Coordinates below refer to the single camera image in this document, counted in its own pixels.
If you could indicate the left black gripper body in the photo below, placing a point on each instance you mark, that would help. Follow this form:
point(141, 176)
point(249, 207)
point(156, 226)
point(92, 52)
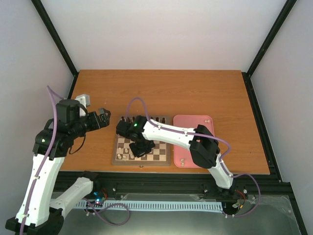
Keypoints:
point(94, 125)

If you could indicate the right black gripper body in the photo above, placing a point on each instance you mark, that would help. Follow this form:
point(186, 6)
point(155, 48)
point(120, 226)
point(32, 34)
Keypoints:
point(142, 148)

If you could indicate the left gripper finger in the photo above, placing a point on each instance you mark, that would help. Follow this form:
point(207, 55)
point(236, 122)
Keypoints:
point(105, 120)
point(103, 111)

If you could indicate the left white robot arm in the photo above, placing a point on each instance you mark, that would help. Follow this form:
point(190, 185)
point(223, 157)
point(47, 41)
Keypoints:
point(37, 214)

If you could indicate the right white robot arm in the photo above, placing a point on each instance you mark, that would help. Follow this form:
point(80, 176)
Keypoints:
point(202, 145)

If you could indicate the dark chess pieces row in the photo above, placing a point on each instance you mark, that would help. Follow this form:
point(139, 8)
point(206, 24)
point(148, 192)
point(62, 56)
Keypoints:
point(161, 119)

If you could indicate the wooden chess board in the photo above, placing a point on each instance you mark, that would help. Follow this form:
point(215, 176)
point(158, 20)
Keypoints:
point(159, 156)

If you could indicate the pink plastic tray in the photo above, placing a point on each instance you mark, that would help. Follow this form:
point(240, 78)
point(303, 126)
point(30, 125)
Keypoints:
point(189, 121)

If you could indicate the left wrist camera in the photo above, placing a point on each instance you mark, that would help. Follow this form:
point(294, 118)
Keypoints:
point(71, 110)

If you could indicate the light blue cable duct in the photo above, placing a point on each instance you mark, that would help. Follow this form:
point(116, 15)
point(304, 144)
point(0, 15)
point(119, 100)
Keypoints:
point(161, 206)

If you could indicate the black frame post left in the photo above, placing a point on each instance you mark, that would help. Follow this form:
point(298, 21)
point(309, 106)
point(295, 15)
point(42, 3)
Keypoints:
point(55, 36)

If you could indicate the black frame post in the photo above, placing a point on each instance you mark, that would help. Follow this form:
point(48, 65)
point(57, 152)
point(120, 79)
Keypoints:
point(278, 23)
point(55, 36)

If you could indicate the black frame post right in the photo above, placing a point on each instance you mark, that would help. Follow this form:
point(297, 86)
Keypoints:
point(278, 23)

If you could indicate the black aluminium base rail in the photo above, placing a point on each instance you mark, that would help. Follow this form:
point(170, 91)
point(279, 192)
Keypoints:
point(117, 184)

